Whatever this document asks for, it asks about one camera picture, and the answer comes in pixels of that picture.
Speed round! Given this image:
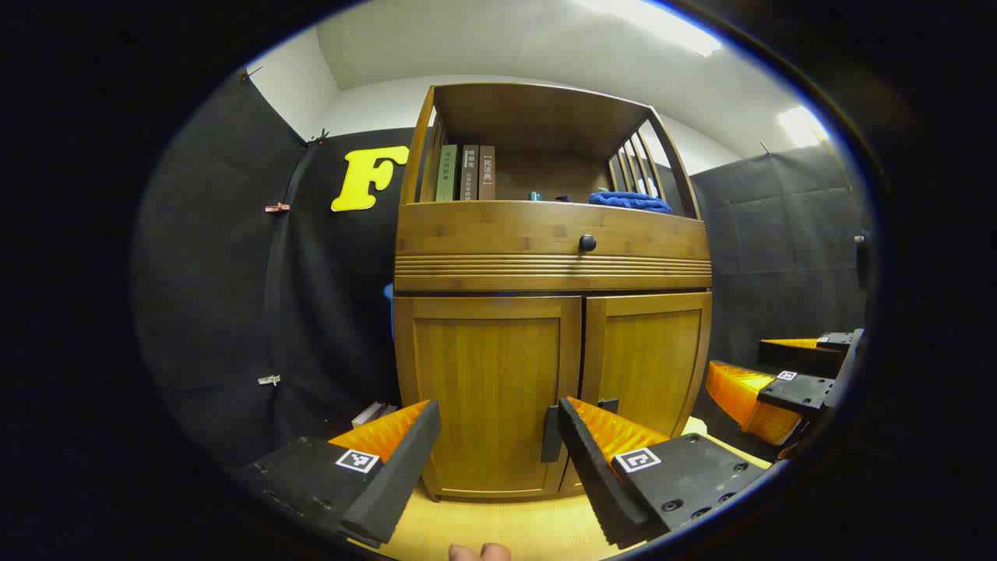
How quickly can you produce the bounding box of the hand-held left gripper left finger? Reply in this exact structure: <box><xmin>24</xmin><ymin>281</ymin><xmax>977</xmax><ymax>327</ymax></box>
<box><xmin>232</xmin><ymin>399</ymin><xmax>442</xmax><ymax>548</ymax></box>

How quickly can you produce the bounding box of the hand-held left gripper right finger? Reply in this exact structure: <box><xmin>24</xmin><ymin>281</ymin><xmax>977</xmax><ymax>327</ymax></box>
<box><xmin>557</xmin><ymin>396</ymin><xmax>772</xmax><ymax>549</ymax></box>

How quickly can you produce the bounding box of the wooden shoe cabinet door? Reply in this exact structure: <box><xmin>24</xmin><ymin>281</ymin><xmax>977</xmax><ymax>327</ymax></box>
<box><xmin>559</xmin><ymin>292</ymin><xmax>713</xmax><ymax>496</ymax></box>
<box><xmin>393</xmin><ymin>295</ymin><xmax>583</xmax><ymax>499</ymax></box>

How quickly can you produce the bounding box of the wooden double-door shoe cabinet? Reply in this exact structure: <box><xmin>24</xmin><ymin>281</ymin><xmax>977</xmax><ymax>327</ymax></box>
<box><xmin>392</xmin><ymin>82</ymin><xmax>713</xmax><ymax>501</ymax></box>

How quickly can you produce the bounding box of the black backdrop cloth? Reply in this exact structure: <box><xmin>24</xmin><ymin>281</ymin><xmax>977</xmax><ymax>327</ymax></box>
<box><xmin>132</xmin><ymin>69</ymin><xmax>414</xmax><ymax>468</ymax></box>
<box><xmin>689</xmin><ymin>144</ymin><xmax>867</xmax><ymax>437</ymax></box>

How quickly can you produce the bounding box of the blue towel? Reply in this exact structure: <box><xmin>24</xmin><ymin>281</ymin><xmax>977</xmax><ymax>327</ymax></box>
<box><xmin>588</xmin><ymin>191</ymin><xmax>672</xmax><ymax>214</ymax></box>

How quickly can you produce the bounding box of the small ceiling light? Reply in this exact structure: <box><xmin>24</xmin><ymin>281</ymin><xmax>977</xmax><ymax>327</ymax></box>
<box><xmin>777</xmin><ymin>105</ymin><xmax>828</xmax><ymax>147</ymax></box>

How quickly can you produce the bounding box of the wooden ribbed drawer front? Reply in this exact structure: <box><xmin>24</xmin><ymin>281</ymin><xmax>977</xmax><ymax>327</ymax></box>
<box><xmin>395</xmin><ymin>200</ymin><xmax>712</xmax><ymax>293</ymax></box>

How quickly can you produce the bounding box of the green book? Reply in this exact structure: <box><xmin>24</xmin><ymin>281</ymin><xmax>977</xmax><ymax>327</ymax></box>
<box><xmin>436</xmin><ymin>144</ymin><xmax>459</xmax><ymax>202</ymax></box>

